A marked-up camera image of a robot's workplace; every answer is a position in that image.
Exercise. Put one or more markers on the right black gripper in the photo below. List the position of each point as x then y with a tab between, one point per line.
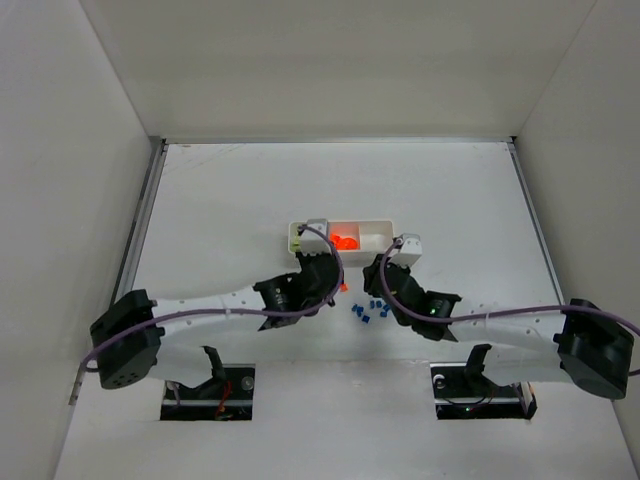
388	273

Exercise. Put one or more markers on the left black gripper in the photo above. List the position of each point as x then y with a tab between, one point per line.
310	263

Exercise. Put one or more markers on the green lego brick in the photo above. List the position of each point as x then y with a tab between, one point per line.
296	245

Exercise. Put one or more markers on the orange round lego piece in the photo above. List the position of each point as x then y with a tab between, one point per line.
344	243

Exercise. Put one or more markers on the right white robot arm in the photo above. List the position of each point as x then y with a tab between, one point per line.
574	343

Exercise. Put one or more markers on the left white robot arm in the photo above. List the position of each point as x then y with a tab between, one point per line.
173	340

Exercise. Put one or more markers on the white three-compartment tray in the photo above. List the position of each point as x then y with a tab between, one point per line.
374	237

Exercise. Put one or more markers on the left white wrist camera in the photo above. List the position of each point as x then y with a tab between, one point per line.
313	237

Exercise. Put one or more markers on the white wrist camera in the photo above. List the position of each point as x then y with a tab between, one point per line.
313	237
408	251

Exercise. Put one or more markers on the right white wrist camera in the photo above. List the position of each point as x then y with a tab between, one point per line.
408	251

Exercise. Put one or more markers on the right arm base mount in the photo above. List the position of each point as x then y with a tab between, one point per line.
461	392

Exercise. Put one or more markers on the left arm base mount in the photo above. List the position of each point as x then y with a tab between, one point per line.
226	395

